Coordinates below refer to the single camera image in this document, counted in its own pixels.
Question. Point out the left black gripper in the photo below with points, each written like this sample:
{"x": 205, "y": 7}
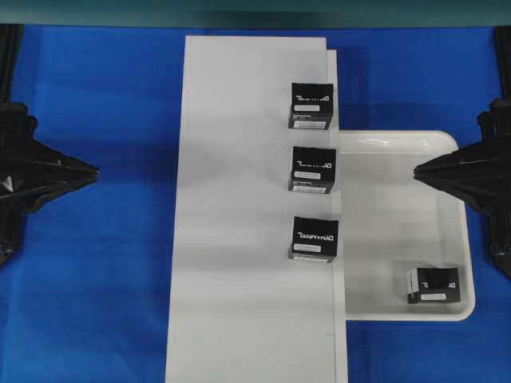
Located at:
{"x": 17, "y": 133}

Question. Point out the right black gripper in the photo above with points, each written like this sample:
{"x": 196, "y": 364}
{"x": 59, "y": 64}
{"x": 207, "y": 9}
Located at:
{"x": 492, "y": 151}

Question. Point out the black box from tray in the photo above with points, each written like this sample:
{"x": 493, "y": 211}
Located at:
{"x": 433, "y": 285}

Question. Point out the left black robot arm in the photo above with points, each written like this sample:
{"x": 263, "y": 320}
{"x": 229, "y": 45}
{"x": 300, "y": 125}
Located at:
{"x": 32, "y": 174}

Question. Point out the white plastic tray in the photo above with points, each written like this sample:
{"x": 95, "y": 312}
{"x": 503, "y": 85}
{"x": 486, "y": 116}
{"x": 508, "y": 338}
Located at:
{"x": 393, "y": 223}

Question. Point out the black box middle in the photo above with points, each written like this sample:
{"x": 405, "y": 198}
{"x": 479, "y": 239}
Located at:
{"x": 312, "y": 170}

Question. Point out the black box near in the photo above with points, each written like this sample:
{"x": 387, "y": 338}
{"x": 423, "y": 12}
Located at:
{"x": 314, "y": 239}

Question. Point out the black box far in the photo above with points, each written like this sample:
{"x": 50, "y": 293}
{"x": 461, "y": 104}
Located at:
{"x": 312, "y": 106}

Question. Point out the white base board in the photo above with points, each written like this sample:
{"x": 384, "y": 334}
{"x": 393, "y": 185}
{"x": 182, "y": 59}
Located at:
{"x": 240, "y": 309}

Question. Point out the blue table mat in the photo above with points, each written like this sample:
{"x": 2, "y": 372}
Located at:
{"x": 86, "y": 298}

